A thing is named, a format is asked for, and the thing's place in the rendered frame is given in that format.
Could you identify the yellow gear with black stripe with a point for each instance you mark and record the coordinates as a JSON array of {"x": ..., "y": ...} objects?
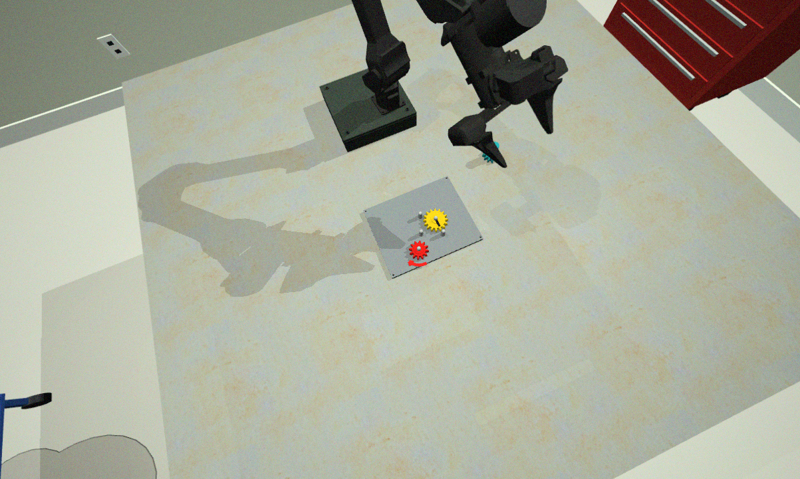
[{"x": 438, "y": 224}]

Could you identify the teal gear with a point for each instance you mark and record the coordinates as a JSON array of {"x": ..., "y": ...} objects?
[{"x": 488, "y": 158}]

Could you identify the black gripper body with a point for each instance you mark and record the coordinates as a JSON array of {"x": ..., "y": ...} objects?
[{"x": 471, "y": 128}]

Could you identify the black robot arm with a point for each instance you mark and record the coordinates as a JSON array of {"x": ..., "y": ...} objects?
[{"x": 475, "y": 28}]

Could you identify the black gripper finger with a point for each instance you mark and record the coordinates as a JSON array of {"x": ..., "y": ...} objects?
[
  {"x": 488, "y": 147},
  {"x": 542, "y": 106}
]

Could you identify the red gear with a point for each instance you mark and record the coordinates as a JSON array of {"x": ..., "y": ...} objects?
[{"x": 420, "y": 253}]

